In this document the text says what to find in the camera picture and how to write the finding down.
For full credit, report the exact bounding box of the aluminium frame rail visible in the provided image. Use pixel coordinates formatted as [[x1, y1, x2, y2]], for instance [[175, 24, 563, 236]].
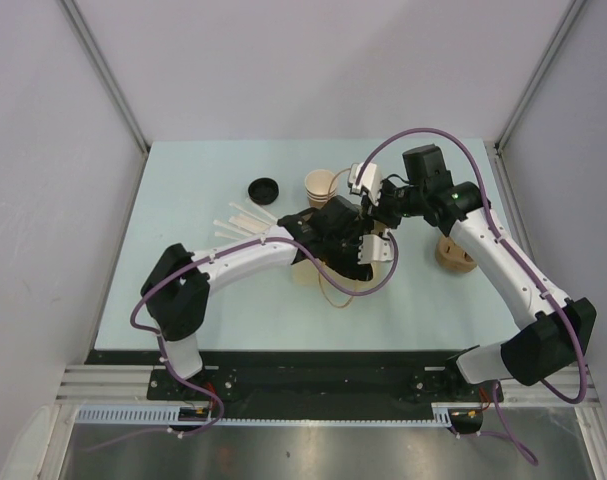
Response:
[[56, 365, 569, 408]]

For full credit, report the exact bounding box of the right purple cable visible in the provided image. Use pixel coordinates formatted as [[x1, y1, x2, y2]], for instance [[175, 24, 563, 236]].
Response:
[[357, 128, 587, 467]]

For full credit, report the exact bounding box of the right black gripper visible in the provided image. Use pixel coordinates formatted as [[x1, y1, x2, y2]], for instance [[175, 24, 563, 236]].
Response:
[[361, 179, 425, 231]]

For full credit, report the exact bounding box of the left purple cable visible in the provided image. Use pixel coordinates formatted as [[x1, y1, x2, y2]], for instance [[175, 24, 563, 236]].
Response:
[[130, 230, 401, 451]]

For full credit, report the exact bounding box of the brown pulp cup carrier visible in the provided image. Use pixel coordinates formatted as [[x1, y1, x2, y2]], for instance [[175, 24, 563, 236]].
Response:
[[435, 235, 477, 274]]

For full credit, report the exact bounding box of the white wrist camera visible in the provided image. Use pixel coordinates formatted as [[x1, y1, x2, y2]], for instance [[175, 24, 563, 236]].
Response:
[[347, 163, 383, 205], [357, 232, 398, 265]]

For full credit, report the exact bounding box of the beige paper takeout bag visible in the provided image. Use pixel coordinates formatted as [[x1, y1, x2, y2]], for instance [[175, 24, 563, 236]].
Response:
[[290, 168, 389, 309]]

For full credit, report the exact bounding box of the white slotted cable duct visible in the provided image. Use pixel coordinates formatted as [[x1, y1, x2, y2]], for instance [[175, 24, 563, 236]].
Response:
[[76, 405, 481, 428]]

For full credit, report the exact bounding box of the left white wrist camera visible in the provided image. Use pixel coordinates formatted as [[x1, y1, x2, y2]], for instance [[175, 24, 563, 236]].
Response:
[[357, 232, 398, 265]]

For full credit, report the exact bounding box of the stack of black lids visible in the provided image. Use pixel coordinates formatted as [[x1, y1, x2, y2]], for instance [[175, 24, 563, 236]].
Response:
[[247, 177, 280, 206]]

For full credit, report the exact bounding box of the purple cable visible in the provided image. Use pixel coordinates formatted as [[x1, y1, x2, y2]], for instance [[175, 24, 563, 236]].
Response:
[[357, 128, 587, 467], [130, 230, 401, 451]]

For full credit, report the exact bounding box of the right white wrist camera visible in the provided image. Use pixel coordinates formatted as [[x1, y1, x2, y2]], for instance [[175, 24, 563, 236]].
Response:
[[347, 163, 383, 205]]

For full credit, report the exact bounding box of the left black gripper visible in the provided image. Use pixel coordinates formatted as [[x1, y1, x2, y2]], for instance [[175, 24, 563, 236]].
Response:
[[321, 218, 372, 283]]

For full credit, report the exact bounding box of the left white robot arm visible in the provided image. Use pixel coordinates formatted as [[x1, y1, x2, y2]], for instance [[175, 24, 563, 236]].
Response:
[[140, 196, 375, 400]]

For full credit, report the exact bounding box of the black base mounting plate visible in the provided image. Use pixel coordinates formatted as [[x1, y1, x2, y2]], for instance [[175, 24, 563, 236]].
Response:
[[86, 350, 503, 421]]

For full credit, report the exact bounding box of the paper-wrapped straw, separate long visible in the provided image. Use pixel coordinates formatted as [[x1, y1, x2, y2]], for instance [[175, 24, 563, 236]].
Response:
[[228, 202, 278, 224]]

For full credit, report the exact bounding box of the stack of brown paper cups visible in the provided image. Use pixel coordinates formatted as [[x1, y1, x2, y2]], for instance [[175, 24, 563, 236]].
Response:
[[304, 169, 337, 208]]

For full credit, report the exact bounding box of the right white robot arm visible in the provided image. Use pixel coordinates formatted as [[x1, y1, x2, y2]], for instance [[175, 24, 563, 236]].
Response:
[[348, 144, 597, 401]]

